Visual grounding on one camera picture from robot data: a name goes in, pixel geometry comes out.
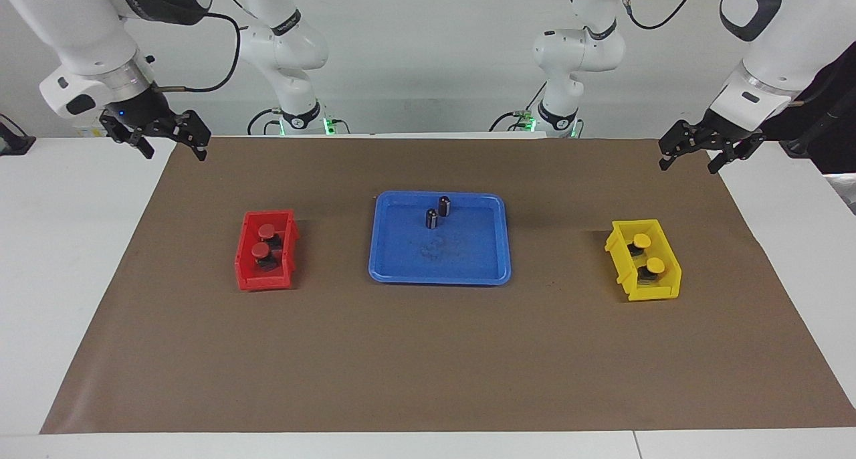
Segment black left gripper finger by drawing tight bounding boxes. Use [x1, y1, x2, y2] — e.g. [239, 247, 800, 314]
[707, 134, 767, 175]
[658, 119, 700, 172]

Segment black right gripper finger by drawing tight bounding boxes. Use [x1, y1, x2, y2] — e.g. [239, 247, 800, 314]
[100, 113, 156, 160]
[167, 110, 212, 162]

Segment blue plastic tray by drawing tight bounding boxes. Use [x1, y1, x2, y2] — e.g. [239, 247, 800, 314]
[368, 191, 512, 286]

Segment black dark panel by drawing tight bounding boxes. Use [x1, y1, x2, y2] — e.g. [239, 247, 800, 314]
[756, 41, 856, 175]

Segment yellow plastic bin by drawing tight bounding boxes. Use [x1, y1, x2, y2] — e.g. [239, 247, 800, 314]
[605, 219, 683, 302]

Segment black table clamp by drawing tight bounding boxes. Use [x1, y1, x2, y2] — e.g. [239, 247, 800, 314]
[0, 114, 36, 157]

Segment red plastic bin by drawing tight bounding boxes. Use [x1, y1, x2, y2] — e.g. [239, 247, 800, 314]
[234, 209, 300, 291]

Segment brown paper mat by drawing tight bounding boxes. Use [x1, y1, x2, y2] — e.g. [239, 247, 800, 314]
[40, 136, 856, 435]

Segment black right base cable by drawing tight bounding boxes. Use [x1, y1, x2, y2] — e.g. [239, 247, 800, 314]
[247, 108, 282, 136]

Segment black base cable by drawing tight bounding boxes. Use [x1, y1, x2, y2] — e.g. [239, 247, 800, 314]
[488, 81, 546, 133]
[247, 108, 282, 136]

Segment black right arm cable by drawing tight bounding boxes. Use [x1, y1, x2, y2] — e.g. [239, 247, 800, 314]
[155, 11, 241, 94]

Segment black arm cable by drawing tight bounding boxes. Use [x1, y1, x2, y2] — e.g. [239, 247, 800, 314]
[155, 11, 241, 94]
[615, 0, 706, 31]

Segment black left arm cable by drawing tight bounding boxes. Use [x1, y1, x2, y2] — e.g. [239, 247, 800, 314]
[615, 0, 706, 31]

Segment black left base cable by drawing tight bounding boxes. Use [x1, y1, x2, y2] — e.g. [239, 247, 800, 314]
[488, 81, 546, 133]

